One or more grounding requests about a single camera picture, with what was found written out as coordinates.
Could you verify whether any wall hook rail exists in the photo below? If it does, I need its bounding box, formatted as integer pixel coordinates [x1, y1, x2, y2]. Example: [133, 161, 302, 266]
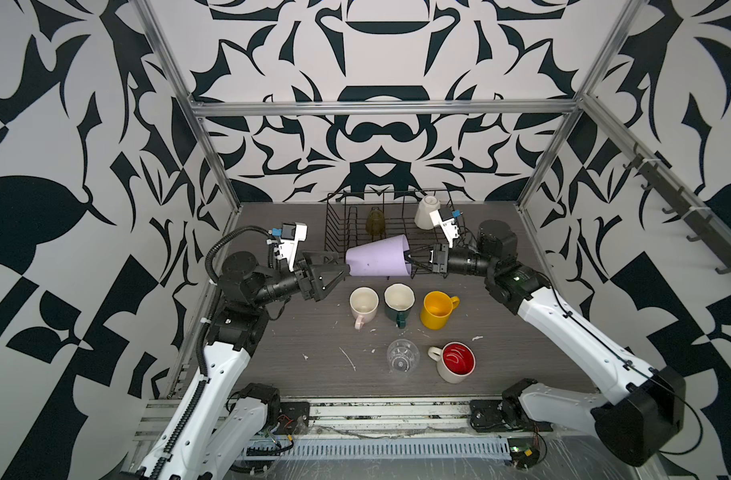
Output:
[622, 142, 731, 277]

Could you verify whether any black wire dish rack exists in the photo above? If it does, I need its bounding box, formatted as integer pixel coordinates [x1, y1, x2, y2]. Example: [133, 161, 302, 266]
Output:
[324, 186, 457, 276]

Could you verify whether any dark green mug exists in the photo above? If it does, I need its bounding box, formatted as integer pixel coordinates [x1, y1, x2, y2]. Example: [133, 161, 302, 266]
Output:
[385, 283, 415, 329]

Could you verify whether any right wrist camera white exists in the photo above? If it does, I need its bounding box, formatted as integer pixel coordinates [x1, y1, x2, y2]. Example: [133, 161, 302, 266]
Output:
[429, 210, 461, 248]

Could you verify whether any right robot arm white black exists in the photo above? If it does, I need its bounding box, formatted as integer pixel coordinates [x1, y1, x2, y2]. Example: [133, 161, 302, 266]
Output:
[403, 220, 691, 467]

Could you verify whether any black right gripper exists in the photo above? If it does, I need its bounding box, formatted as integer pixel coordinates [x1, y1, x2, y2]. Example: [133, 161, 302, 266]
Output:
[406, 244, 501, 281]

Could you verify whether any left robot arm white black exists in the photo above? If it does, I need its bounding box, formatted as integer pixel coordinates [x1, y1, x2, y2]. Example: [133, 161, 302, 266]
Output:
[119, 222, 349, 479]

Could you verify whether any olive textured glass cup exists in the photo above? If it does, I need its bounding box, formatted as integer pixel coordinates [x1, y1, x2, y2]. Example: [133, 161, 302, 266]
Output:
[365, 206, 387, 239]

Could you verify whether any clear glass cup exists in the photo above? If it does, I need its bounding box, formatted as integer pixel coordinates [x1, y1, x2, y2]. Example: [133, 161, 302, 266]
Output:
[387, 339, 421, 375]

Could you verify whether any yellow mug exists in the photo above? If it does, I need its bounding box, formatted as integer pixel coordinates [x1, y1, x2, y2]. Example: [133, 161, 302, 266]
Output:
[421, 291, 461, 330]

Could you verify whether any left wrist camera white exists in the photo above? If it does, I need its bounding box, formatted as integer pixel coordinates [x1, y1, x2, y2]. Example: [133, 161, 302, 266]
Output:
[267, 222, 308, 271]

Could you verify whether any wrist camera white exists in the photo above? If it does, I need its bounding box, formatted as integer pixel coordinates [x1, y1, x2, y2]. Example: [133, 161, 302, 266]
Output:
[267, 222, 308, 271]
[429, 210, 461, 248]

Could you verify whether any lilac plastic cup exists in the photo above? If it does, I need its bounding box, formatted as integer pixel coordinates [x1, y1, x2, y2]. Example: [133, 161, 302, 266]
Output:
[345, 235, 411, 277]

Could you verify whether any white faceted mug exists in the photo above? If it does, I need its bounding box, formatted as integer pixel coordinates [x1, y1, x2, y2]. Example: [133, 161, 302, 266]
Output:
[415, 195, 441, 230]

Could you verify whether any white mug red inside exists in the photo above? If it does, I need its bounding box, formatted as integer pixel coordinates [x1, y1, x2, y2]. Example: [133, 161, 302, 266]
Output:
[427, 342, 477, 384]

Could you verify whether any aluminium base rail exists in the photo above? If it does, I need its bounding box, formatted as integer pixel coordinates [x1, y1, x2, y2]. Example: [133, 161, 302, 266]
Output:
[139, 395, 583, 439]

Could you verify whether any pink cream mug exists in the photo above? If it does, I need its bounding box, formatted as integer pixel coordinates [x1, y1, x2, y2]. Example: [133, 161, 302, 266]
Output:
[349, 287, 379, 330]

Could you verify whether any white slotted cable duct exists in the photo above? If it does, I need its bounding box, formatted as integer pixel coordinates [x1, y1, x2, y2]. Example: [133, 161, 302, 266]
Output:
[238, 437, 511, 461]

